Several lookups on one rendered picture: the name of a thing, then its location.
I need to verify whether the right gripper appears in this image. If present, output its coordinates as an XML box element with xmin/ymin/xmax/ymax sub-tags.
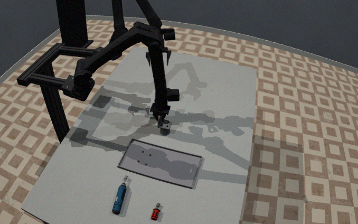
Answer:
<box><xmin>150</xmin><ymin>101</ymin><xmax>171</xmax><ymax>122</ymax></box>

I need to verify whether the blue cordless screwdriver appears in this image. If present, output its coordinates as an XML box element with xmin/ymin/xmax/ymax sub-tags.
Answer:
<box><xmin>112</xmin><ymin>175</ymin><xmax>128</xmax><ymax>214</ymax></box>

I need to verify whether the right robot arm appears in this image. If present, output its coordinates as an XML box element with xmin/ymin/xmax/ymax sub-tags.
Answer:
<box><xmin>71</xmin><ymin>21</ymin><xmax>180</xmax><ymax>109</ymax></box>

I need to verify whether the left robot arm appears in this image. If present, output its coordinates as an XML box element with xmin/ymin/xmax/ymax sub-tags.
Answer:
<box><xmin>109</xmin><ymin>0</ymin><xmax>175</xmax><ymax>47</ymax></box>

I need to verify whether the red-handled screwdriver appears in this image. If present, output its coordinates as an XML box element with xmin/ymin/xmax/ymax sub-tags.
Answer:
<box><xmin>151</xmin><ymin>203</ymin><xmax>160</xmax><ymax>220</ymax></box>

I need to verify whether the grey metal bracket with holes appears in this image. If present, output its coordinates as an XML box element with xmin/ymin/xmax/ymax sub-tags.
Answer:
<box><xmin>157</xmin><ymin>116</ymin><xmax>173</xmax><ymax>130</ymax></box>

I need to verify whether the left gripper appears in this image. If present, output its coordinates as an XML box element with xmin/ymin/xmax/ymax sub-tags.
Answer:
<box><xmin>146</xmin><ymin>47</ymin><xmax>171</xmax><ymax>66</ymax></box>

